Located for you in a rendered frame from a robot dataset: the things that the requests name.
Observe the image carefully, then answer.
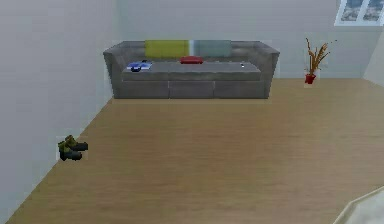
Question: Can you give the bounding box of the white framed window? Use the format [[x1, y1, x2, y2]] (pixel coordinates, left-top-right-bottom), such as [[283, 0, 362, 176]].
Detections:
[[333, 0, 384, 27]]

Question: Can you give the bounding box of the yellow cushion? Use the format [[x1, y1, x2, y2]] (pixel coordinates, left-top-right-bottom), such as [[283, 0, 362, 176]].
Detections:
[[144, 39, 191, 59]]

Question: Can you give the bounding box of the dry plant in red pot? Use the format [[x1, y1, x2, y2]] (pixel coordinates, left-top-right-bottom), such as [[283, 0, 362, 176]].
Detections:
[[304, 37, 338, 85]]

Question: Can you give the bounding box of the olive and black boot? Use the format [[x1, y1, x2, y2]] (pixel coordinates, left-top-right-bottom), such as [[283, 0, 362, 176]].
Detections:
[[57, 141, 83, 162], [64, 134, 89, 152]]

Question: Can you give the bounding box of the grey sofa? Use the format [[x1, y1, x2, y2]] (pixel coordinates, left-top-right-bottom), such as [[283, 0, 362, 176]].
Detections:
[[102, 40, 281, 100]]

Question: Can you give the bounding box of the blue and white book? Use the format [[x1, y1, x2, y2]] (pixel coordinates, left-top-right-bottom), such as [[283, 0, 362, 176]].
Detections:
[[126, 61, 154, 71]]

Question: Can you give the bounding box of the pale blue cushion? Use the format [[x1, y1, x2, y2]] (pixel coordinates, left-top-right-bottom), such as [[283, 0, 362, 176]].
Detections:
[[193, 39, 233, 58]]

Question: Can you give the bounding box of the red flat cushion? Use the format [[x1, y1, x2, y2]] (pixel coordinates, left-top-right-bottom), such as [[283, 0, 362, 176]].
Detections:
[[179, 55, 204, 65]]

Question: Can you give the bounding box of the pale cream furniture corner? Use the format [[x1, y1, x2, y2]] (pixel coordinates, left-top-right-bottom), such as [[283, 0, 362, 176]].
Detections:
[[333, 185, 384, 224]]

